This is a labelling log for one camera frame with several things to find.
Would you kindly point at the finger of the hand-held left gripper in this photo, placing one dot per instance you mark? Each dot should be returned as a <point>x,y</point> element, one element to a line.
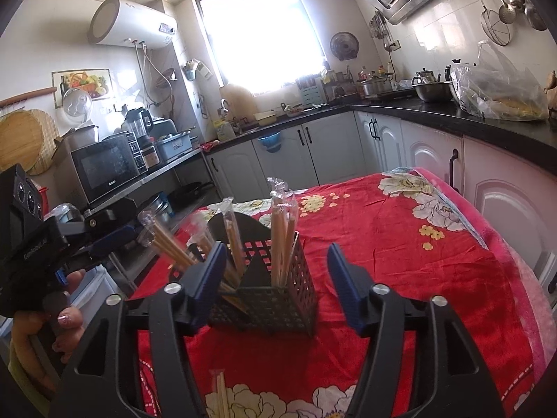
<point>108,215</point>
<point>115,237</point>

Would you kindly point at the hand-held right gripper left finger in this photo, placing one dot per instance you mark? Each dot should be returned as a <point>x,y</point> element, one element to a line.
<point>209,287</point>

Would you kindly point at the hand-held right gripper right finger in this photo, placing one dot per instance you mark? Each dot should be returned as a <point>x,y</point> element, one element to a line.
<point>346,289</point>

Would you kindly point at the black perforated utensil holder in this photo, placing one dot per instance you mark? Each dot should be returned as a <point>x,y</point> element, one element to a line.
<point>287,305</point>

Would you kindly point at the bunch of chopsticks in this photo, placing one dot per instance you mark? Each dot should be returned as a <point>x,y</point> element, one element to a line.
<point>285,244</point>

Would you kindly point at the person's left forearm green sleeve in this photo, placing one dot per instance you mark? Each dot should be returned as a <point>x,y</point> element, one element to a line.
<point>26,383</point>

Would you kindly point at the hanging kitchen utensils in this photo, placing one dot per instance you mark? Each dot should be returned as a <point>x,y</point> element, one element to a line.
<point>379,28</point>

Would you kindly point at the person's left hand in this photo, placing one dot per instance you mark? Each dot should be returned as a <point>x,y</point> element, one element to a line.
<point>69,318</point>

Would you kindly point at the black microwave oven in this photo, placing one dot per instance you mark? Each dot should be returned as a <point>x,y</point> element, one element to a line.
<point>104,167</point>

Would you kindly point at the stacked steel pots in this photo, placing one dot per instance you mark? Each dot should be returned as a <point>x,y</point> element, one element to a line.
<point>159,213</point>

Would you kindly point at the red floral blanket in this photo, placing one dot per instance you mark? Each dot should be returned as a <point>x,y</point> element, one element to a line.
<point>391,270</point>

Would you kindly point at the black pan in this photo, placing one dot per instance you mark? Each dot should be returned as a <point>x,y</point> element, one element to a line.
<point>187,191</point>

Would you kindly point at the stainless steel shelf table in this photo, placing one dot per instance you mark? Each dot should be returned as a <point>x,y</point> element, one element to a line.
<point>174,163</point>

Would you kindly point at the blue-grey plastic box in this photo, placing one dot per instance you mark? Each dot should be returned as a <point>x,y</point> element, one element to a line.
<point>174,148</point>

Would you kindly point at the blender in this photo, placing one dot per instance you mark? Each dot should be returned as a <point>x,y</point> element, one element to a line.
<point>139,124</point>

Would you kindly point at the round woven mat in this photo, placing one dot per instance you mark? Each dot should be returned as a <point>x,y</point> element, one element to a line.
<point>50,135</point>

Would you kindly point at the round bamboo board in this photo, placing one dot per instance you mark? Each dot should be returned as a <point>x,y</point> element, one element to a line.
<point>19,139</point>

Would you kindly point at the white desk fan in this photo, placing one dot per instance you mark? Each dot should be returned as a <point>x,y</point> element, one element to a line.
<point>77,103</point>

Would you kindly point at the fruit picture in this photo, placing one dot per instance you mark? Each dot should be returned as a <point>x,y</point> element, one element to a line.
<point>82,80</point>

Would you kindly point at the wooden rolling pin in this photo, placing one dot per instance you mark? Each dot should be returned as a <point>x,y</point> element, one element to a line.
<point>35,95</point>

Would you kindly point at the white kitchen cabinets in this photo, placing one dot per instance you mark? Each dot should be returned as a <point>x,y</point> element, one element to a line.
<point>426,156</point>

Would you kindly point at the blue hanging bin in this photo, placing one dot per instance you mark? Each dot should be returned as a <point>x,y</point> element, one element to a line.
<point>270,143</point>

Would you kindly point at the wooden cutting board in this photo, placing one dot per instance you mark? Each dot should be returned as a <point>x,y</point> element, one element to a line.
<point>239,100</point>

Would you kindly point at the white water heater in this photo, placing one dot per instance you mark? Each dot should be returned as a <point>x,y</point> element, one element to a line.
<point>135,21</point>

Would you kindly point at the steel cooking pot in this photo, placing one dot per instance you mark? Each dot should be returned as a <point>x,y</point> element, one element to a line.
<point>376,87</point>

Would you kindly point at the steel bowl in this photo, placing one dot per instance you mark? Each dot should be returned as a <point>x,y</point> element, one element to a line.
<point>433,91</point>

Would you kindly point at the row of condiment bottles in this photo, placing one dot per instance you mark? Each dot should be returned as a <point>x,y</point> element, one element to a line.
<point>380,71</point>

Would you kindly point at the steel kettle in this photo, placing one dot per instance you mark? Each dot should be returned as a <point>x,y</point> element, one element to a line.
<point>424,76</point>

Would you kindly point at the window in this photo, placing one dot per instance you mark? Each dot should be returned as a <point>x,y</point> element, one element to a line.
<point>256,30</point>

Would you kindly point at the clear plastic bag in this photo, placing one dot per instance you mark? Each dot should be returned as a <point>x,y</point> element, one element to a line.
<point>500,82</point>

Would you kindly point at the round wall fan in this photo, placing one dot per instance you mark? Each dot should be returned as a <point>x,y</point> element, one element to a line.
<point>344,46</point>

